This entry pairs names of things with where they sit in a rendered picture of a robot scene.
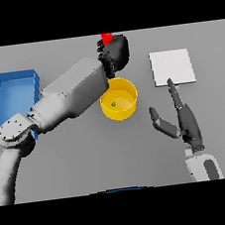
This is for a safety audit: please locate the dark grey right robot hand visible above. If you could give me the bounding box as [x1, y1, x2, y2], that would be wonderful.
[145, 74, 206, 158]

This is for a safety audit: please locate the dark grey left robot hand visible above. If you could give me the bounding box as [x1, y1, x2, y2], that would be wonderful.
[94, 33, 134, 81]

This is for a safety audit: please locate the red beaker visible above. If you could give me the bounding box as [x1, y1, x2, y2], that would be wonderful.
[100, 32, 115, 48]

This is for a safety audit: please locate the yellow bowl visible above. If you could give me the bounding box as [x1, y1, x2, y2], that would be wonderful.
[96, 74, 141, 124]

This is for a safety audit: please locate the pale square measuring scale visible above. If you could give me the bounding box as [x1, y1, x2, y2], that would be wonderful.
[148, 47, 198, 89]

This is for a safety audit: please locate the blue tray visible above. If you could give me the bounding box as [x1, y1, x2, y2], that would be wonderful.
[0, 67, 48, 146]

